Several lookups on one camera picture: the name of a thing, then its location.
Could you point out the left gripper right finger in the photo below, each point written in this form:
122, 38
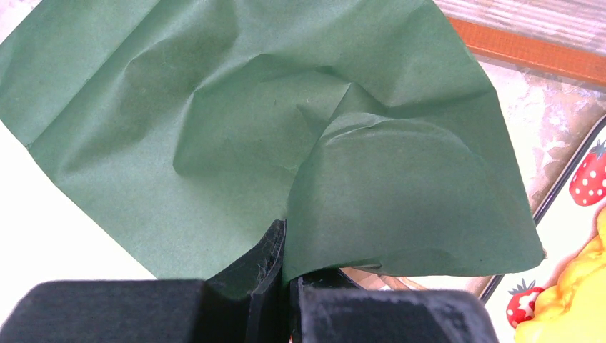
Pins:
327, 306

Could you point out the strawberry print white tray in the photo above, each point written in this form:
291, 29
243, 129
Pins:
566, 222

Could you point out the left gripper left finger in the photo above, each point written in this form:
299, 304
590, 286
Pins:
239, 304

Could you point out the wooden shelf rack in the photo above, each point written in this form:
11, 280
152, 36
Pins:
532, 53

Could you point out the green brown paper bag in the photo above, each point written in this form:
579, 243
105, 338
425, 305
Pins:
185, 128

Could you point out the orange fake bread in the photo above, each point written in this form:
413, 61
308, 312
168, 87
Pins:
573, 310

